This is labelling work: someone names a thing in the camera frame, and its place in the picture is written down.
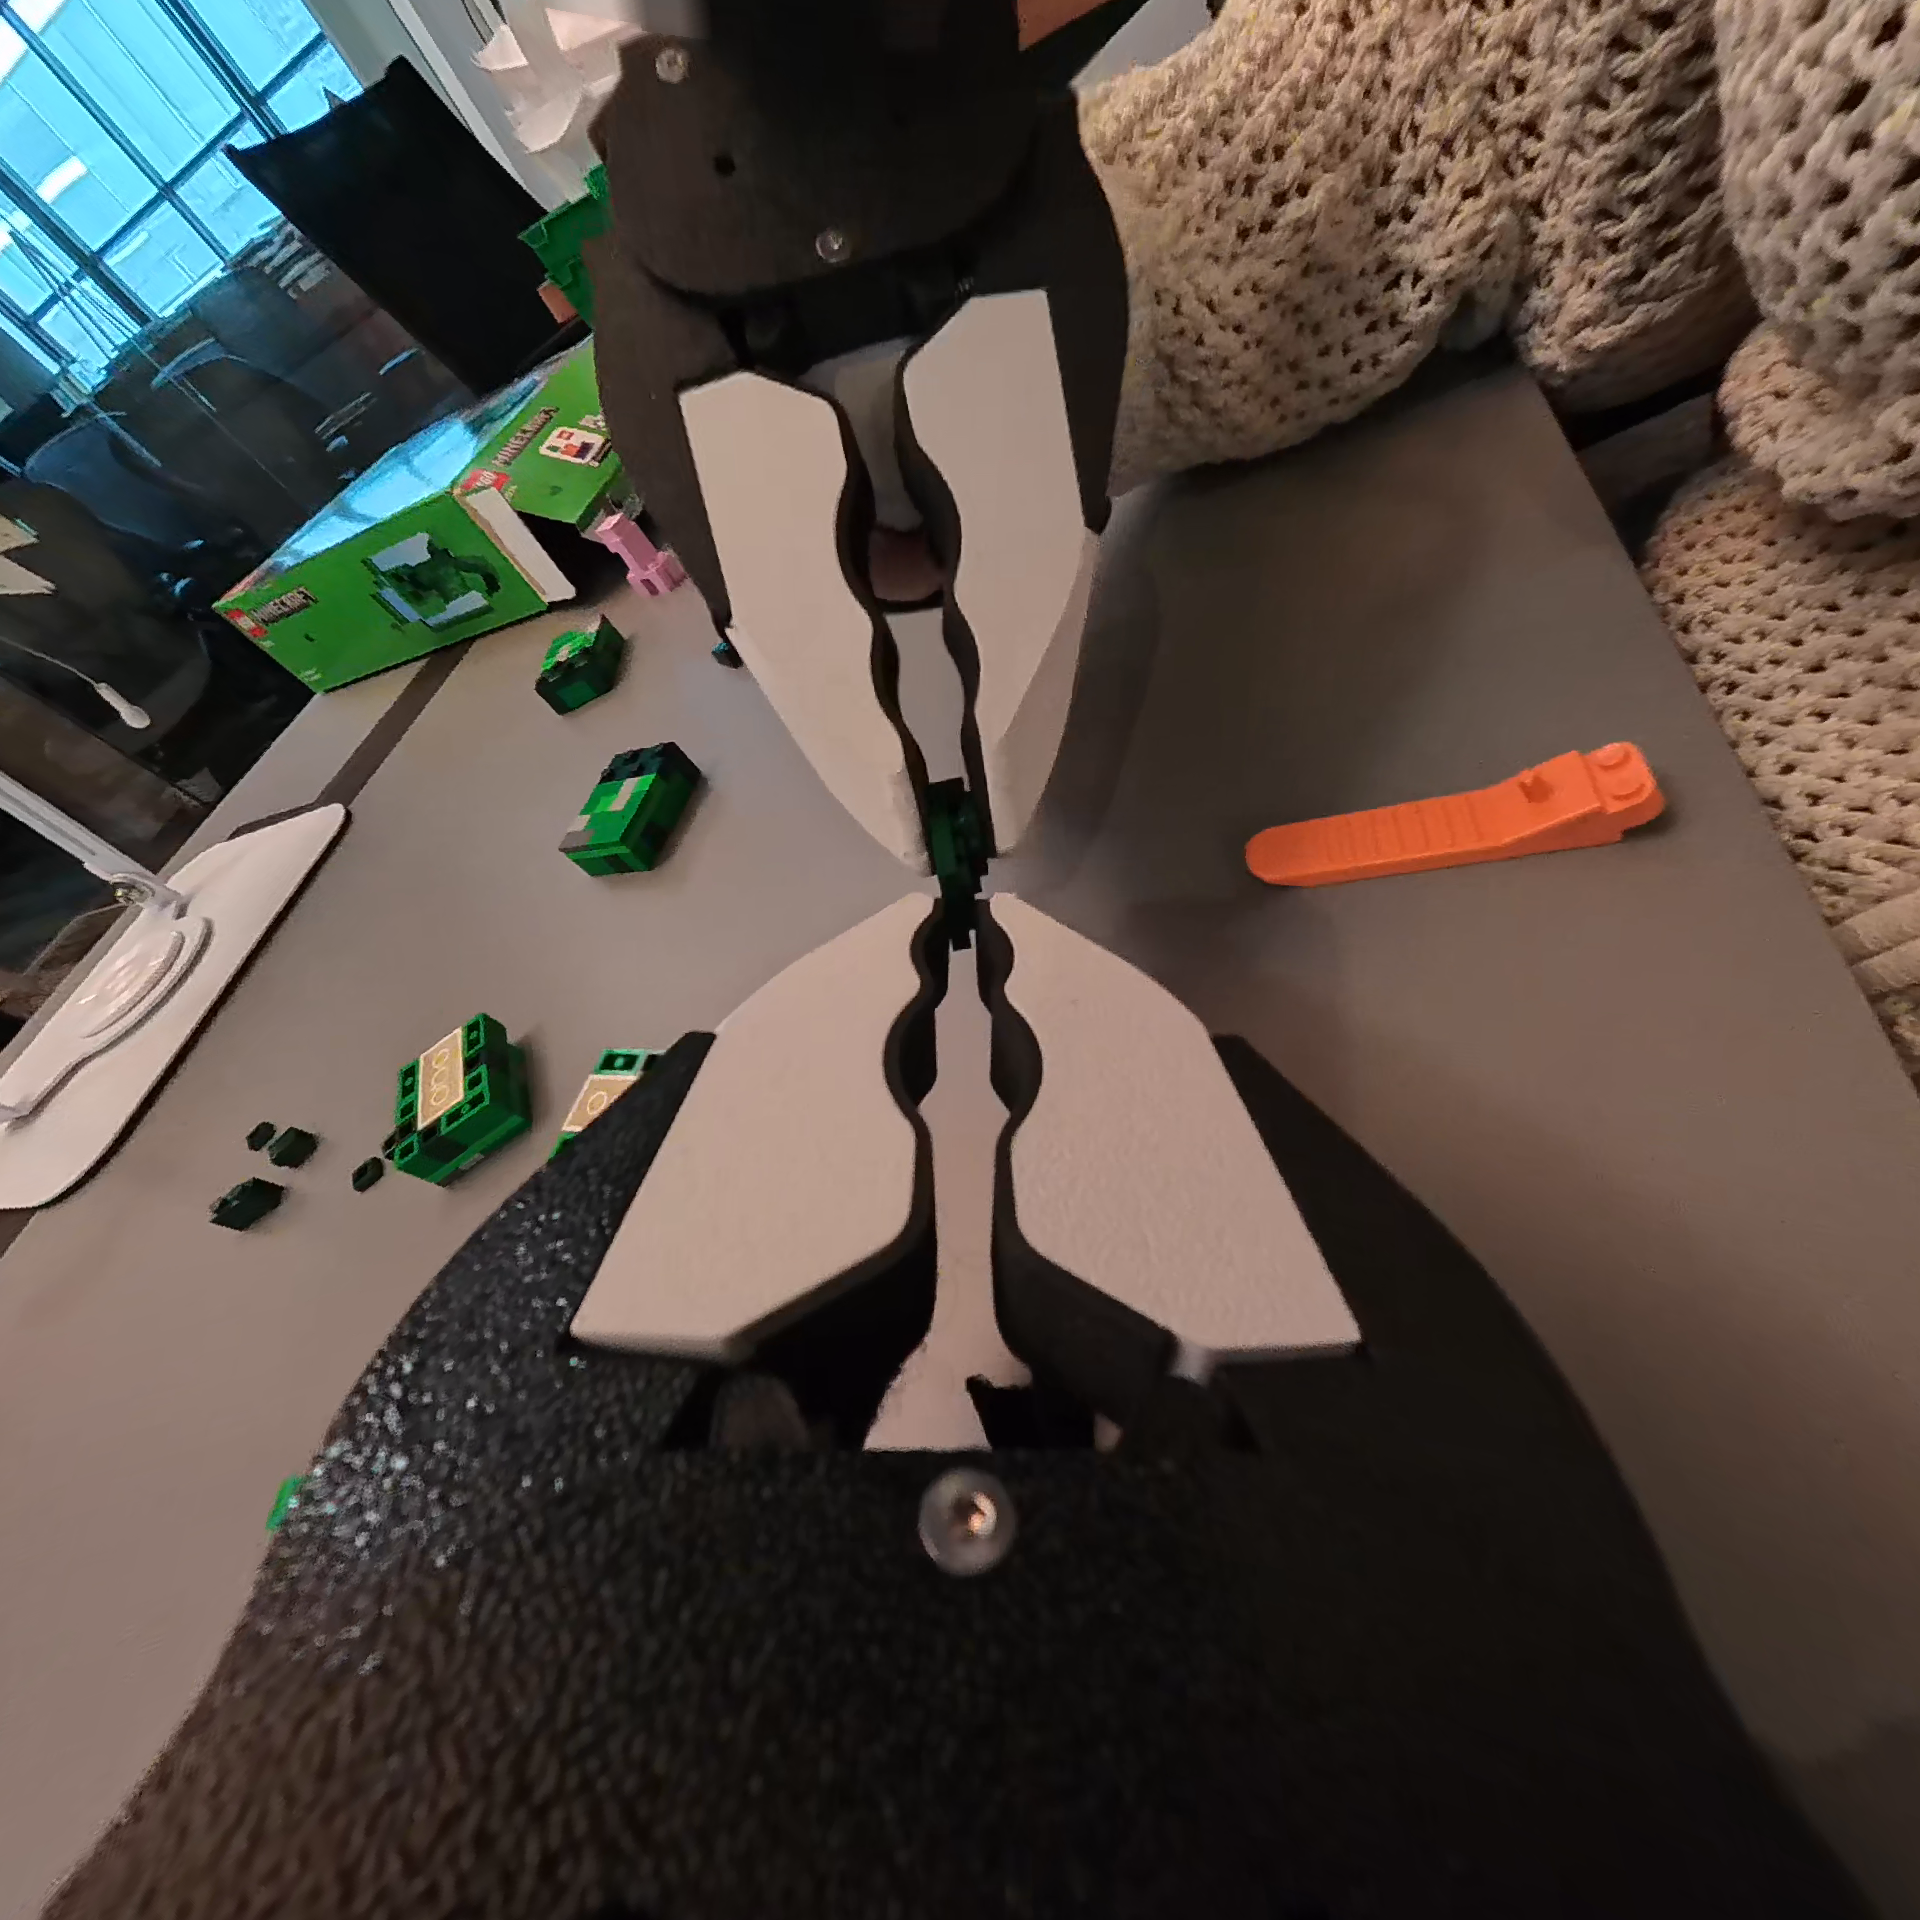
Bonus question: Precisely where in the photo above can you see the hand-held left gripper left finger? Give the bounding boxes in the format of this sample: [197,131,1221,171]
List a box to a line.
[568,892,948,1445]

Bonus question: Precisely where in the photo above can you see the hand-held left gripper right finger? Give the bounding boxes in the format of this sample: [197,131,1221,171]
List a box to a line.
[977,895,1368,1445]

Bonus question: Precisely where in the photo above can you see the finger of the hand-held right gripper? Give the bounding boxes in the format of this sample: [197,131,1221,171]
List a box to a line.
[676,374,922,877]
[902,291,1099,852]

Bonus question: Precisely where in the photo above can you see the dark green lego assembly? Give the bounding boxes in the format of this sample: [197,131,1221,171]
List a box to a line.
[916,778,1000,956]

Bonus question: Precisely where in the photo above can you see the person's right forearm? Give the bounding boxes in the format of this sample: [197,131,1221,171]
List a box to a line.
[1078,0,1759,500]

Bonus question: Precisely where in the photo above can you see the pink lego pig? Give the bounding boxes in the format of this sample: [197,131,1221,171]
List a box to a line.
[592,510,691,602]

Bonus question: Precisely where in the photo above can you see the green lego face block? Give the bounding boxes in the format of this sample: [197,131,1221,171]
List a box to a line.
[550,1044,662,1157]
[383,1012,536,1188]

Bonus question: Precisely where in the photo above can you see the dark green lego cube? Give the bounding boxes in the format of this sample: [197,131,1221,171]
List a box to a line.
[532,615,629,720]

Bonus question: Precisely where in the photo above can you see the green lego block dark studs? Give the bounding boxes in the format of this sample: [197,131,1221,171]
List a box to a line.
[554,742,705,881]

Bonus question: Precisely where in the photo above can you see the green cardboard lego box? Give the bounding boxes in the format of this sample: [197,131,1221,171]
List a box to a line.
[213,341,628,696]

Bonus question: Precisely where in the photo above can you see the scattered small dark lego pieces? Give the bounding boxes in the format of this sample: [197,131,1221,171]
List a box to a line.
[208,1116,389,1236]

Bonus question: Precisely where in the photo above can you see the green plastic storage bin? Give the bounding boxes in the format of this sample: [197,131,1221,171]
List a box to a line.
[517,163,614,291]

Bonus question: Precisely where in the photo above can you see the white paper sheets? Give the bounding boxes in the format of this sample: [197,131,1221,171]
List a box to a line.
[474,0,639,156]

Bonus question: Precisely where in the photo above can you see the orange brick separator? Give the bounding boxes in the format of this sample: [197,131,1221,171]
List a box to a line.
[1242,742,1670,892]

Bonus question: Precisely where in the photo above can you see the dark office chairs row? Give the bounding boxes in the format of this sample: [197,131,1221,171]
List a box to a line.
[0,272,391,782]

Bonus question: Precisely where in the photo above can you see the white book stand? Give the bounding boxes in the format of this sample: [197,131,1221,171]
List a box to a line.
[0,780,351,1211]

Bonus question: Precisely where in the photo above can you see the white hanging cord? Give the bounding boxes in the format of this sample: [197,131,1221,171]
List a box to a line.
[0,639,155,735]

